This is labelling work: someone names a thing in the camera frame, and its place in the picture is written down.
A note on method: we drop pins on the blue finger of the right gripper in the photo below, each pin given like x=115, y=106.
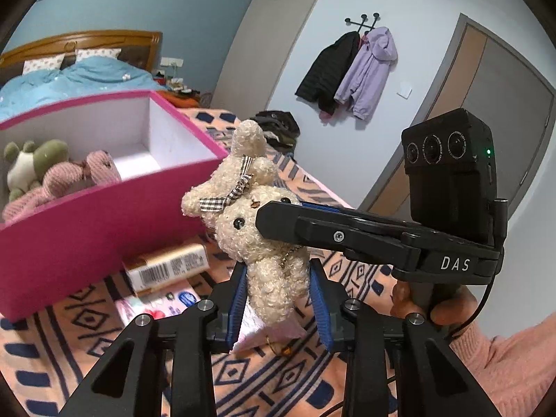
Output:
x=355, y=213
x=330, y=232

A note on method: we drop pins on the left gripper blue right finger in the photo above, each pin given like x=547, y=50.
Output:
x=351, y=327

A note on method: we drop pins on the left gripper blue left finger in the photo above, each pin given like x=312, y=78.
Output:
x=207, y=328

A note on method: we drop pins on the pink white storage box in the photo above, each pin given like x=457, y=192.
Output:
x=79, y=239

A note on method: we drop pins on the pink knitted plush bear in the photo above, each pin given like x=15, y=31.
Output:
x=63, y=179

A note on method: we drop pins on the green frog plush toy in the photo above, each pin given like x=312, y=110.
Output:
x=28, y=165

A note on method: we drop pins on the pink right sleeve forearm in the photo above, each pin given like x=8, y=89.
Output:
x=515, y=372

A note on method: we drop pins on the person's right hand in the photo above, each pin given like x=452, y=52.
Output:
x=453, y=311

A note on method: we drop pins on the pink floral wipes pack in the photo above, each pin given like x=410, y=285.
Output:
x=167, y=302

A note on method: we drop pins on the dark clothes pile on chair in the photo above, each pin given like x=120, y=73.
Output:
x=280, y=130

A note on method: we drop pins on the gold cardboard product box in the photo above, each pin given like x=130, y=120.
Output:
x=158, y=269

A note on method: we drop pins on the black hanging jacket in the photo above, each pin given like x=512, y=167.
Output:
x=327, y=72

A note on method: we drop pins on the purple hanging hoodie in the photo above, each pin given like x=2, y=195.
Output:
x=363, y=84

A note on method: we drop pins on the orange brown clothing pile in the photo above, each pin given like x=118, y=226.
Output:
x=180, y=100

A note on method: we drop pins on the orange patterned blanket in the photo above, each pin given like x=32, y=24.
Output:
x=76, y=358

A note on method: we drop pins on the grey brown door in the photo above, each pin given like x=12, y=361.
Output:
x=489, y=78

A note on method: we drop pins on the wooden bed headboard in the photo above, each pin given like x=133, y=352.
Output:
x=138, y=48

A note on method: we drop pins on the blue floral duvet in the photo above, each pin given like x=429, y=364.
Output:
x=91, y=76

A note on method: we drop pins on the right floral pillow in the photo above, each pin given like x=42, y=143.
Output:
x=81, y=54

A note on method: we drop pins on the floral pillow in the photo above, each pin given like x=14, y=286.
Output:
x=81, y=54
x=51, y=63

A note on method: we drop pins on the left floral pillow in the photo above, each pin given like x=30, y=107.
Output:
x=51, y=63

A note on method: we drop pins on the black right camera box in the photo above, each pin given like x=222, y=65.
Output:
x=451, y=165

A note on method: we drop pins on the white wall light switch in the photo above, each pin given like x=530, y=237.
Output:
x=405, y=90

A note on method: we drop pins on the black wall coat hook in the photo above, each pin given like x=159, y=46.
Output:
x=365, y=24

